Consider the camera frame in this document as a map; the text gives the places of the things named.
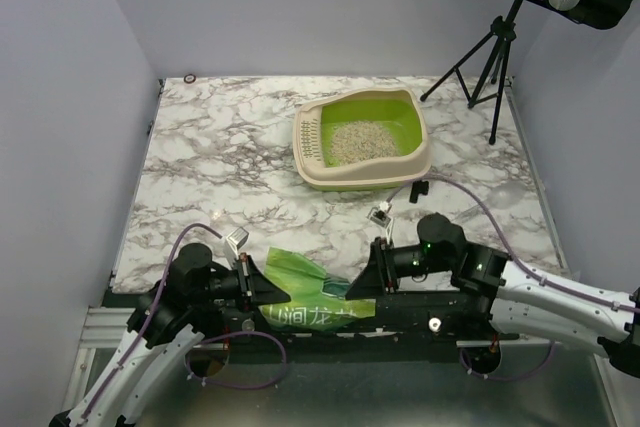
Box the clean litter pile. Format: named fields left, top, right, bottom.
left=329, top=121, right=397, bottom=166

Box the black tripod stand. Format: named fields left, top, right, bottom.
left=419, top=0, right=523, bottom=145

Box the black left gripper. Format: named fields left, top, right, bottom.
left=190, top=252, right=291, bottom=313

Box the black T-shaped bracket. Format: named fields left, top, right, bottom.
left=409, top=180, right=430, bottom=204

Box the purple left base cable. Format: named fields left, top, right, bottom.
left=187, top=330, right=289, bottom=389

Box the green and beige litter box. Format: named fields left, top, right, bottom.
left=292, top=88, right=432, bottom=191

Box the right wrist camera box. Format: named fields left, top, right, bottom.
left=367, top=201, right=394, bottom=241

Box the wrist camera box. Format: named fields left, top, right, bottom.
left=223, top=227, right=249, bottom=265
left=367, top=201, right=394, bottom=241

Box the black mounting rail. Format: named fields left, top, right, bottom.
left=102, top=289, right=521, bottom=363

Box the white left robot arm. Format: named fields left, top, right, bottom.
left=50, top=243, right=291, bottom=426

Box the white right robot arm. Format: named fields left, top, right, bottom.
left=345, top=213, right=639, bottom=377

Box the green cat litter bag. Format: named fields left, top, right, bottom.
left=260, top=247, right=376, bottom=332

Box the clear plastic litter scoop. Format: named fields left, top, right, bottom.
left=483, top=181, right=527, bottom=209

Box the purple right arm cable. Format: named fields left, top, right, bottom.
left=384, top=174, right=640, bottom=316

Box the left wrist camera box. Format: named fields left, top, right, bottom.
left=223, top=227, right=249, bottom=265

